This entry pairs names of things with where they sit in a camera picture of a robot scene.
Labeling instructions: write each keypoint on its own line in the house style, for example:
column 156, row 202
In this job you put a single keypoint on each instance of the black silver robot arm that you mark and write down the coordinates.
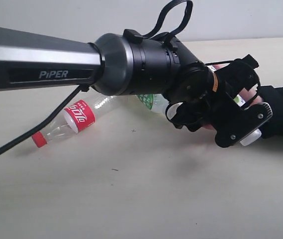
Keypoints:
column 126, row 64

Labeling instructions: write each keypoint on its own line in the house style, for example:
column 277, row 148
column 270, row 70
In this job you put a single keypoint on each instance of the clear tea bottle white label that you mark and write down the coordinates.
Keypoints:
column 221, row 106

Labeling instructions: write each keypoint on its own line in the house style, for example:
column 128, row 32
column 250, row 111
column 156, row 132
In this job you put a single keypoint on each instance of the clear cola bottle red label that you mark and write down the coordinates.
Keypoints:
column 75, row 118

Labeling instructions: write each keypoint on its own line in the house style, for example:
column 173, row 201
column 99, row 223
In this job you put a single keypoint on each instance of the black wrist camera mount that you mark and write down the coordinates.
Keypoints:
column 242, row 125

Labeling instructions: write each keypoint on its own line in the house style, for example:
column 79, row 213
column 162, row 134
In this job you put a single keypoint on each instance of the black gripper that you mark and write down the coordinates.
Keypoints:
column 187, row 95

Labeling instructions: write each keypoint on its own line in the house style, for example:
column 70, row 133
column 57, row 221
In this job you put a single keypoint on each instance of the white bottle green label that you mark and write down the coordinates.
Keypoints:
column 158, row 104

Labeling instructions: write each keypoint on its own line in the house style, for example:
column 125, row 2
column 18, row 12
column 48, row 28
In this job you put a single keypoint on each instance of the open bare human hand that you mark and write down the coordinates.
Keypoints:
column 245, row 94

